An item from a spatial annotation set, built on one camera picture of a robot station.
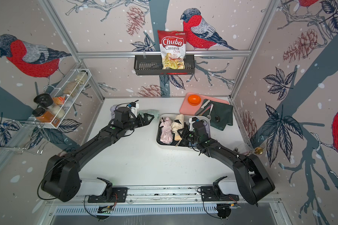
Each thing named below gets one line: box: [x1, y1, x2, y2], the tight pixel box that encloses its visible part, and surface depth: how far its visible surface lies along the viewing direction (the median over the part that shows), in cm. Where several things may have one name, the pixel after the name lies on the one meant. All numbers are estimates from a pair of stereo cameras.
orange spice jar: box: [31, 107, 61, 128], surface depth 62 cm
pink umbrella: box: [159, 117, 174, 144], surface depth 90 cm
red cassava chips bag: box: [157, 30, 187, 70], surface depth 85 cm
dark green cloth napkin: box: [200, 100, 234, 131], surface depth 109 cm
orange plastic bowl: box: [187, 94, 202, 106], surface depth 116 cm
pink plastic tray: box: [179, 92, 230, 116], surface depth 116 cm
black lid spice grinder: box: [33, 93, 54, 108], surface depth 63 cm
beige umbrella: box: [171, 113, 185, 142], surface depth 88 cm
